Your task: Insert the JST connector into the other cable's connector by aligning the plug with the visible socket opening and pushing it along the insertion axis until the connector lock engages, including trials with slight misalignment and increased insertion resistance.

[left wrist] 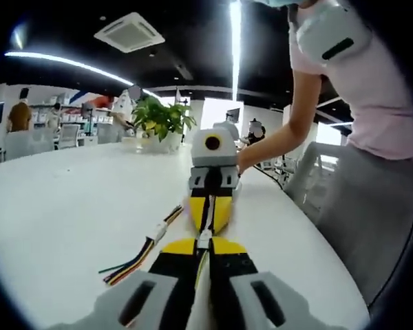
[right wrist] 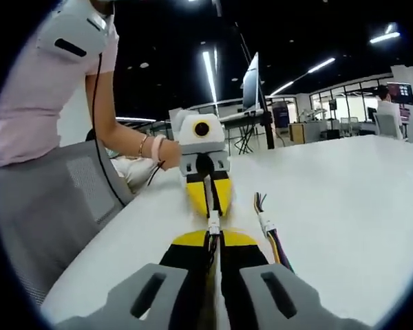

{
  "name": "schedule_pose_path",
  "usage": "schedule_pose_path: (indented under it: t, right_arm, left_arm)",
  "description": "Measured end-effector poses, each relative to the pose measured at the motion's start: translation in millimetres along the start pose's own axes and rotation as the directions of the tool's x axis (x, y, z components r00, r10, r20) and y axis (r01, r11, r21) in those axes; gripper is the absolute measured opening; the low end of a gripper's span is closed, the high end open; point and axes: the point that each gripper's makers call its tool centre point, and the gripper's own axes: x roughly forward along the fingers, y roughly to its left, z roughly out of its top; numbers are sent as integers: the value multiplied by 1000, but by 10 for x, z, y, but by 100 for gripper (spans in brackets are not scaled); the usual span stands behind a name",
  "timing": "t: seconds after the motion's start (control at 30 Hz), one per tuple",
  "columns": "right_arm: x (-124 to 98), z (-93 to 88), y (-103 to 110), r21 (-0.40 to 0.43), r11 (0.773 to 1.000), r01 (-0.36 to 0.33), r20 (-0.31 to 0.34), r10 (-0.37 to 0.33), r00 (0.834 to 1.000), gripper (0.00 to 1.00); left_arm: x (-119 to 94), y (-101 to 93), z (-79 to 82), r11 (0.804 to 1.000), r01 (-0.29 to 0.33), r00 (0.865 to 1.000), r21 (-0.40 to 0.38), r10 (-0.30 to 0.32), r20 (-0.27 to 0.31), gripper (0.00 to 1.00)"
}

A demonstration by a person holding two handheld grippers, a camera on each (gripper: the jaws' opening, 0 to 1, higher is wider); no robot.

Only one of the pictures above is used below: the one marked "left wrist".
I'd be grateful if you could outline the curved ceiling light strip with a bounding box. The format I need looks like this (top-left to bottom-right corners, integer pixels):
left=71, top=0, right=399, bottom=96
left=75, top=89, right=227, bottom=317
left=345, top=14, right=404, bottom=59
left=5, top=50, right=159, bottom=96

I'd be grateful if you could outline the JST connector with orange wires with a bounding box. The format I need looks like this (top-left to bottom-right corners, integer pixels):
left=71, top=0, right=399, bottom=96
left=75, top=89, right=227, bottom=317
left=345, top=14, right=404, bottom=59
left=154, top=205, right=184, bottom=238

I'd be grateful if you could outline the person's right hand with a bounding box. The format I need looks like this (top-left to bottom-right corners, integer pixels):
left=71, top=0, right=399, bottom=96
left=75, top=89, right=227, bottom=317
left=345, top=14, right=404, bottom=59
left=235, top=146, right=262, bottom=178

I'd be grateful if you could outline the grey mesh office chair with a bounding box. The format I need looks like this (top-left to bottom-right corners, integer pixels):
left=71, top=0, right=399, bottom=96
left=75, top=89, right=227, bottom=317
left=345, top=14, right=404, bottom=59
left=282, top=142, right=341, bottom=228

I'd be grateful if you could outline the wide white chair back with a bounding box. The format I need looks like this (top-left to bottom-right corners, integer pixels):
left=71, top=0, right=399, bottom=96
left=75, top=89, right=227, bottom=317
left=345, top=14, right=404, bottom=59
left=5, top=132, right=54, bottom=161

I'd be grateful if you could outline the JST connector with dark wires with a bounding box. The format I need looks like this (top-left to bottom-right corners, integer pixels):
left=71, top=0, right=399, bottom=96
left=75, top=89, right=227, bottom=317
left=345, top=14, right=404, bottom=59
left=202, top=192, right=217, bottom=238

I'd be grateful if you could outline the white plant pot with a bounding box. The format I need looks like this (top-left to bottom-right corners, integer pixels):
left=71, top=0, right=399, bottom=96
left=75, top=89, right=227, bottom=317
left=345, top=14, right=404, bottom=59
left=142, top=132, right=183, bottom=154

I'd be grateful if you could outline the JST socket with multicoloured wires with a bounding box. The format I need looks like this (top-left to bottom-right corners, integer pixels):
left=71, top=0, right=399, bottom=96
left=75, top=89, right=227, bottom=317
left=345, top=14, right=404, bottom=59
left=98, top=233, right=159, bottom=287

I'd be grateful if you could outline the green potted plant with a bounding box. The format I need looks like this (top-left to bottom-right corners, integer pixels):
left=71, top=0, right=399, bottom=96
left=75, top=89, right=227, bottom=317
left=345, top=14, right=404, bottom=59
left=130, top=95, right=198, bottom=142

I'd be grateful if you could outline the clear plastic container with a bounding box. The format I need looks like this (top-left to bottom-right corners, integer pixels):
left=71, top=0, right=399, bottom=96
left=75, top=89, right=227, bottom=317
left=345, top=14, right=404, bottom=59
left=122, top=135, right=145, bottom=152

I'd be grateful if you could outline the white mesh office chair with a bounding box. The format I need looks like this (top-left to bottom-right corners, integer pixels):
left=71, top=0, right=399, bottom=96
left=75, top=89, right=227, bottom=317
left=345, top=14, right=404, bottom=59
left=60, top=123, right=81, bottom=148

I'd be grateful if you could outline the shelf of white bins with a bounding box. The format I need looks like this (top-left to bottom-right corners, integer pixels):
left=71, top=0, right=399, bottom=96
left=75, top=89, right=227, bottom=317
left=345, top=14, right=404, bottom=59
left=30, top=96, right=114, bottom=138

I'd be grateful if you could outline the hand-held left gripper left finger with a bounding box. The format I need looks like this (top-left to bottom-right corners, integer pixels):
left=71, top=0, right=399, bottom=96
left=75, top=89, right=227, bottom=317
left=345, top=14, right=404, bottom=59
left=89, top=237, right=198, bottom=330

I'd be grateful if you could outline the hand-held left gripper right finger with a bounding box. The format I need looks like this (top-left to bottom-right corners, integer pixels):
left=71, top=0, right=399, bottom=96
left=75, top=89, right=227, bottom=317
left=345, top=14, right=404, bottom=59
left=208, top=236, right=335, bottom=330

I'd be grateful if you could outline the black cable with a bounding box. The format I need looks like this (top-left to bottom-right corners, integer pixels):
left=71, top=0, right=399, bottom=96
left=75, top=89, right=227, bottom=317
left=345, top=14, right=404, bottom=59
left=254, top=164, right=286, bottom=190

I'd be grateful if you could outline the JST socket with yellowish wires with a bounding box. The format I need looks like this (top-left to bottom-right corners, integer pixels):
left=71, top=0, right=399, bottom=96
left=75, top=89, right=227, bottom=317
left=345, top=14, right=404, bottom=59
left=193, top=230, right=214, bottom=289

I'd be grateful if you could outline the light blue face mask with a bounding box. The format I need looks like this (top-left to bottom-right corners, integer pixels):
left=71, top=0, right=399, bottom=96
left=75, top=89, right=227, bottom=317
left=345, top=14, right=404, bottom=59
left=261, top=0, right=302, bottom=8

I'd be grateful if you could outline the straight ceiling light strip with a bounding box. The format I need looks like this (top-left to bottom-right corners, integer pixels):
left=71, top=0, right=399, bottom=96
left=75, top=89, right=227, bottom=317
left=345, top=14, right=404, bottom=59
left=229, top=0, right=244, bottom=100

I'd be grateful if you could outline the white chest device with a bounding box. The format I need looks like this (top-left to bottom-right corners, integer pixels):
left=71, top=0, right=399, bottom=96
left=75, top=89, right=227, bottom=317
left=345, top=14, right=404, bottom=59
left=295, top=0, right=372, bottom=68

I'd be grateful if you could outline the person in pink shirt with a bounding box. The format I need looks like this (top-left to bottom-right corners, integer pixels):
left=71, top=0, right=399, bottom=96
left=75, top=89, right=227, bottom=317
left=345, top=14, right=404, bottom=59
left=287, top=0, right=413, bottom=307

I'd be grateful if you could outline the ceiling air conditioner vent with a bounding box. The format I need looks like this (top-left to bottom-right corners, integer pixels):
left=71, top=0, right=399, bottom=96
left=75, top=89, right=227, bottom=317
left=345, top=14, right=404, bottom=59
left=93, top=12, right=166, bottom=54

